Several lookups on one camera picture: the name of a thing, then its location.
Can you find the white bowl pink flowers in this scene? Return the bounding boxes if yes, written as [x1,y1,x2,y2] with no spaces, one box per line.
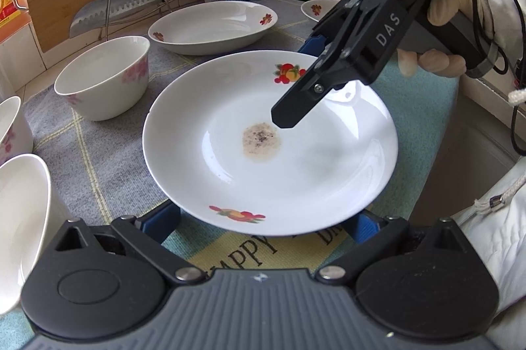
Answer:
[0,153,66,315]
[0,96,34,166]
[54,35,151,122]

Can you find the white drawstring cord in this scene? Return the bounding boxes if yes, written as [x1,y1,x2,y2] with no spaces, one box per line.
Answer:
[472,86,526,213]

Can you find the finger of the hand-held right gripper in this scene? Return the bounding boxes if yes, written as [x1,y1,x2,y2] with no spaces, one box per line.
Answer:
[271,4,371,128]
[298,0,377,57]

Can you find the black-handled kitchen knife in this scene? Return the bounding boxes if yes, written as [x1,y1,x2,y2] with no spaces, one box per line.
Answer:
[69,0,215,38]

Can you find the orange liquid plastic bottle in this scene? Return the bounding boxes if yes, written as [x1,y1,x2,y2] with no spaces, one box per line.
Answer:
[0,0,22,43]

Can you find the black cable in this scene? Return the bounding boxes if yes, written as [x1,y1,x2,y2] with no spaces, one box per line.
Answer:
[474,0,526,158]

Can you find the person's right hand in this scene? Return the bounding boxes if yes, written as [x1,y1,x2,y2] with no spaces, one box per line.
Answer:
[396,0,473,79]

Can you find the person's right forearm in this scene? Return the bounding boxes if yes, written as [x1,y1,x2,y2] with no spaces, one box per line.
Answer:
[477,0,526,61]

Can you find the grey plaid table mat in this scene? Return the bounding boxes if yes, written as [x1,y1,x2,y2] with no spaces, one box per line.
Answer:
[0,0,460,350]

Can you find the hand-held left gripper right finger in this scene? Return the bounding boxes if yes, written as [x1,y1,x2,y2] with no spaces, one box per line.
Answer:
[314,210,477,285]

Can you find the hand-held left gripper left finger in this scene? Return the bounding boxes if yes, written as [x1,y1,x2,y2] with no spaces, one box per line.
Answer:
[55,200,207,286]

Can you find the deep white fruit-print plate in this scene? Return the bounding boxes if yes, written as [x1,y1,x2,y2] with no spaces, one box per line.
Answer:
[148,0,278,56]

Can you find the large white fruit-print plate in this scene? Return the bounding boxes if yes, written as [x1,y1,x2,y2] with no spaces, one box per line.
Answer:
[142,51,398,239]

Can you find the person's white clothing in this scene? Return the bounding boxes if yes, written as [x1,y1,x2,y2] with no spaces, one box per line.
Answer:
[450,157,526,350]

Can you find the small white fruit-print plate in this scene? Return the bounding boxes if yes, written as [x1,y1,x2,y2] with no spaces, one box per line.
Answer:
[301,0,343,23]

